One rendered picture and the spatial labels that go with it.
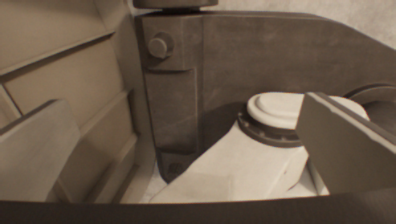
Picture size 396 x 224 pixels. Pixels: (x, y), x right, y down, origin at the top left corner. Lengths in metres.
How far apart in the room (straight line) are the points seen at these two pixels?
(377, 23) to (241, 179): 0.57
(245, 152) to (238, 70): 0.21
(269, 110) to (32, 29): 0.49
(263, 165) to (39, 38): 0.49
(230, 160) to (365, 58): 0.36
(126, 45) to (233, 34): 0.36
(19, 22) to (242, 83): 0.47
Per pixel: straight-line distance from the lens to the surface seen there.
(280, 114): 0.35
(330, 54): 0.50
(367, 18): 0.70
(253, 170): 0.30
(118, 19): 0.68
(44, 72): 0.52
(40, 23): 0.55
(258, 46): 0.46
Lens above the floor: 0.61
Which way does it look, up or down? 57 degrees down
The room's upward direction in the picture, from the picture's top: 161 degrees counter-clockwise
